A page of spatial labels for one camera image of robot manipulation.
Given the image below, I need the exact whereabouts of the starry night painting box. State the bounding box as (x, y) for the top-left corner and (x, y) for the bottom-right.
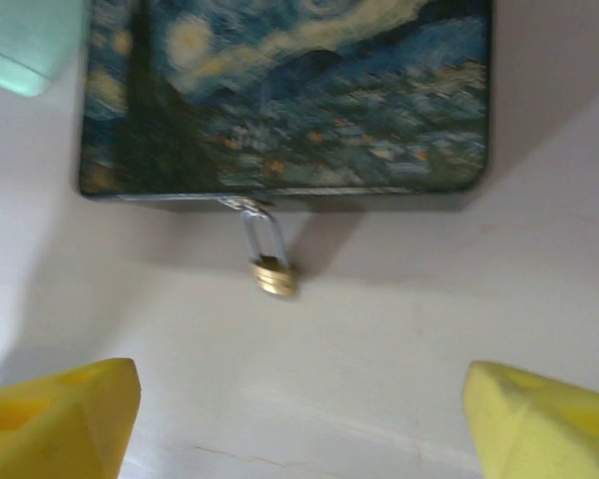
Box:
(75, 0), (495, 214)

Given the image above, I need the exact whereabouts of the brass padlock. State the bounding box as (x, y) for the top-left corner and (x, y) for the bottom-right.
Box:
(240, 202), (300, 302)

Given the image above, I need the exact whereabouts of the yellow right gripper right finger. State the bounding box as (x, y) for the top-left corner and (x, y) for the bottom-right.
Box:
(461, 360), (599, 479)

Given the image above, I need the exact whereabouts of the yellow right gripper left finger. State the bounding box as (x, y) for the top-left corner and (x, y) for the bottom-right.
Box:
(0, 357), (143, 479)

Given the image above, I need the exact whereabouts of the mint green case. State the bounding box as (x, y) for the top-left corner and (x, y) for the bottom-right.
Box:
(0, 0), (84, 97)

